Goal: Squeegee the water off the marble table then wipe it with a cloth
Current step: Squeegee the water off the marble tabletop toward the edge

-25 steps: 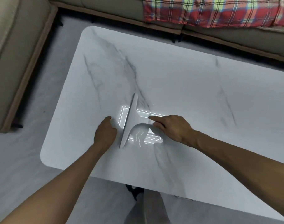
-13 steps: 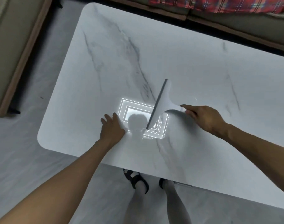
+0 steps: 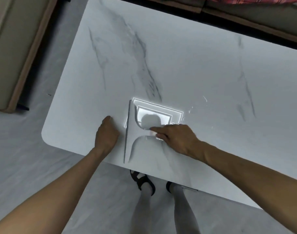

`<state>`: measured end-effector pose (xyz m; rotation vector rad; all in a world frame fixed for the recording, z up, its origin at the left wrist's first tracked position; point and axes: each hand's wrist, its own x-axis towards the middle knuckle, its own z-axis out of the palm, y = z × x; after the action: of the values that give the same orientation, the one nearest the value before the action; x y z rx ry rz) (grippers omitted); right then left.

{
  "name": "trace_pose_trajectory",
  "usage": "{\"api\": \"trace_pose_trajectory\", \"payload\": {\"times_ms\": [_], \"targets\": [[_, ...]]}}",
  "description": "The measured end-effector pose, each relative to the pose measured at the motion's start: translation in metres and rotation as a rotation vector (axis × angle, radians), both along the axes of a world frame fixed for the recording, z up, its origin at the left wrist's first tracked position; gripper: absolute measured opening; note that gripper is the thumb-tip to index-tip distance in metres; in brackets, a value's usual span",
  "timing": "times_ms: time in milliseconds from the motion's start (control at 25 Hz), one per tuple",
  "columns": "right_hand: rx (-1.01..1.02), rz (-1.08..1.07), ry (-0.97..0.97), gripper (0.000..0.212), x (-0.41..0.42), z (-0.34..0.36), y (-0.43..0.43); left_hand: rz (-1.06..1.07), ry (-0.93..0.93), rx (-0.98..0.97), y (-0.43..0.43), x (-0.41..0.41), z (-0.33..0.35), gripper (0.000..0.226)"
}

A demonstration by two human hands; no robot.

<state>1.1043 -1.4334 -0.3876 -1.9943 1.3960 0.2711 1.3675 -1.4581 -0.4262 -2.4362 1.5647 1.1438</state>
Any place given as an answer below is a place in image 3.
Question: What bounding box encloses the person's left hand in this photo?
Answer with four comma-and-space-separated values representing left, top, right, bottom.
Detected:
94, 116, 120, 157

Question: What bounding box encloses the black sandal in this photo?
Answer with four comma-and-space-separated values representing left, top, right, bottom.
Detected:
130, 170, 156, 197
166, 181, 178, 193

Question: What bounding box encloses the person's leg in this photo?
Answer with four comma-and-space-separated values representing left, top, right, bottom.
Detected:
170, 184, 200, 234
132, 179, 156, 234

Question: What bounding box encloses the person's right forearm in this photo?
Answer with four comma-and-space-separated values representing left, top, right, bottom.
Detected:
202, 141, 297, 218

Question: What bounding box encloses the person's left forearm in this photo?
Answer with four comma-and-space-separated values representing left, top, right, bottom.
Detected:
0, 147, 107, 234

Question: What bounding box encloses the beige sofa with wooden base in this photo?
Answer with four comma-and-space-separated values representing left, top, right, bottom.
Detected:
0, 0, 59, 114

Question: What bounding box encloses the red plaid cloth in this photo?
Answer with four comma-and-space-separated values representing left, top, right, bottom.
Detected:
199, 0, 297, 12

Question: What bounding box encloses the person's left leg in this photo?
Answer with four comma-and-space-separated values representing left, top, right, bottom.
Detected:
132, 179, 156, 234

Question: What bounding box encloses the black left sandal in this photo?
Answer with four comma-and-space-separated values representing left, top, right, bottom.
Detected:
130, 170, 156, 197

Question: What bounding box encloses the person's right hand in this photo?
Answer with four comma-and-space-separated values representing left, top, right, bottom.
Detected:
150, 124, 205, 164

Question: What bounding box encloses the white paper sheet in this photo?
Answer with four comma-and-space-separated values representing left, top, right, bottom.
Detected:
123, 100, 161, 164

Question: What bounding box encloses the black right sandal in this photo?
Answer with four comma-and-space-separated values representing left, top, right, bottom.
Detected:
166, 181, 178, 193

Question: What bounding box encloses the person's right leg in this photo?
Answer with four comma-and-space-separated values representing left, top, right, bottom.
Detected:
170, 184, 200, 234

